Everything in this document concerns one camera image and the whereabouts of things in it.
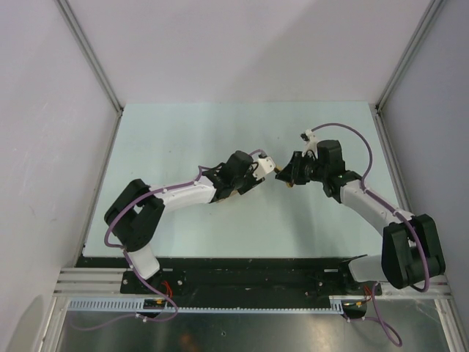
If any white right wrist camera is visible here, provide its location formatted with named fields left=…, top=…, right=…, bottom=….
left=300, top=129, right=319, bottom=156

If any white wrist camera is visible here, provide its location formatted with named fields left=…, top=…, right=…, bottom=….
left=253, top=154, right=276, bottom=180
left=300, top=129, right=319, bottom=156

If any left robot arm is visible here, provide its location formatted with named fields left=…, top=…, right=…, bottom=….
left=104, top=150, right=276, bottom=293

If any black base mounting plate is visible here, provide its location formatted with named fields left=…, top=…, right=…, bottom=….
left=75, top=255, right=384, bottom=298

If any aluminium frame post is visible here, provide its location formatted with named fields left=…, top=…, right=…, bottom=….
left=374, top=0, right=447, bottom=114
left=53, top=0, right=125, bottom=117

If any brown cardboard express box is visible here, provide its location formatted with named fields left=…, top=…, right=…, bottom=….
left=214, top=193, right=237, bottom=203

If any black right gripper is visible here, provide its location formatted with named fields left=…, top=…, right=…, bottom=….
left=276, top=151, right=328, bottom=185

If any yellow utility knife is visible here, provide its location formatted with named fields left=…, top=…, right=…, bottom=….
left=274, top=166, right=294, bottom=188

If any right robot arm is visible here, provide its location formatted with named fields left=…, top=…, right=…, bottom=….
left=276, top=140, right=446, bottom=294

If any aluminium frame post right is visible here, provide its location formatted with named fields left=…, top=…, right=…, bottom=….
left=374, top=0, right=447, bottom=114

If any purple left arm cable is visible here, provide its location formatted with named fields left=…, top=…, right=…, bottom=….
left=69, top=148, right=267, bottom=333

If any aluminium frame post left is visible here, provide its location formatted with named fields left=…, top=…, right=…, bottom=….
left=53, top=0, right=125, bottom=117

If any grey slotted cable duct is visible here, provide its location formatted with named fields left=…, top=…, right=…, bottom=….
left=67, top=297, right=367, bottom=313

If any aluminium front rail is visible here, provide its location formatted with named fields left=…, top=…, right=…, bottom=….
left=53, top=268, right=126, bottom=296

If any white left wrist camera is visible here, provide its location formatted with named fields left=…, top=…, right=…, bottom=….
left=253, top=154, right=276, bottom=180

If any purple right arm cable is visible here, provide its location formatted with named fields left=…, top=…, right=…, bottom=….
left=313, top=122, right=432, bottom=348

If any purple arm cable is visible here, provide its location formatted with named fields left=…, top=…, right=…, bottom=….
left=69, top=148, right=267, bottom=333
left=313, top=122, right=432, bottom=348

